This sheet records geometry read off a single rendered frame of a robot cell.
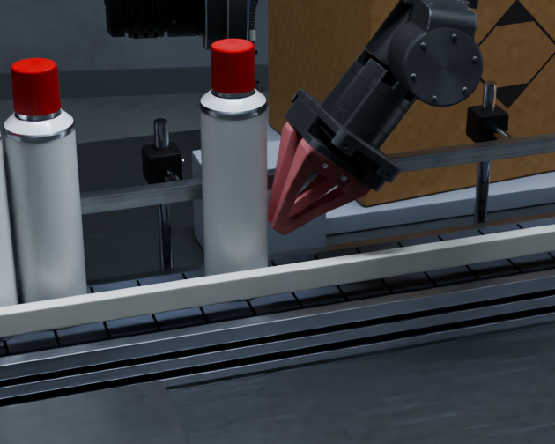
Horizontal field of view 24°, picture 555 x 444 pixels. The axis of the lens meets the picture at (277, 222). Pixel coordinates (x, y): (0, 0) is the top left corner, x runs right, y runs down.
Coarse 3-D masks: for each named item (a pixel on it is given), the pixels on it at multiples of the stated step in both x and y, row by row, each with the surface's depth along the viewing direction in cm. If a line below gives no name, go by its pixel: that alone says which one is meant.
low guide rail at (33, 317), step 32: (352, 256) 101; (384, 256) 101; (416, 256) 102; (448, 256) 103; (480, 256) 104; (512, 256) 105; (128, 288) 97; (160, 288) 97; (192, 288) 97; (224, 288) 98; (256, 288) 99; (288, 288) 100; (0, 320) 93; (32, 320) 94; (64, 320) 95; (96, 320) 96
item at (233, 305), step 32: (512, 224) 114; (544, 224) 114; (288, 256) 109; (320, 256) 109; (544, 256) 109; (96, 288) 104; (320, 288) 104; (352, 288) 104; (384, 288) 104; (416, 288) 104; (128, 320) 99; (160, 320) 99; (192, 320) 99; (224, 320) 100; (0, 352) 95
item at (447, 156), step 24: (480, 144) 110; (504, 144) 110; (528, 144) 111; (552, 144) 111; (408, 168) 108; (96, 192) 101; (120, 192) 101; (144, 192) 101; (168, 192) 102; (192, 192) 103
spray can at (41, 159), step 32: (32, 64) 91; (32, 96) 91; (32, 128) 91; (64, 128) 92; (32, 160) 92; (64, 160) 93; (32, 192) 93; (64, 192) 94; (32, 224) 94; (64, 224) 95; (32, 256) 95; (64, 256) 96; (32, 288) 97; (64, 288) 97
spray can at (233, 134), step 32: (224, 64) 94; (224, 96) 96; (256, 96) 96; (224, 128) 96; (256, 128) 96; (224, 160) 97; (256, 160) 97; (224, 192) 98; (256, 192) 99; (224, 224) 99; (256, 224) 100; (224, 256) 100; (256, 256) 101
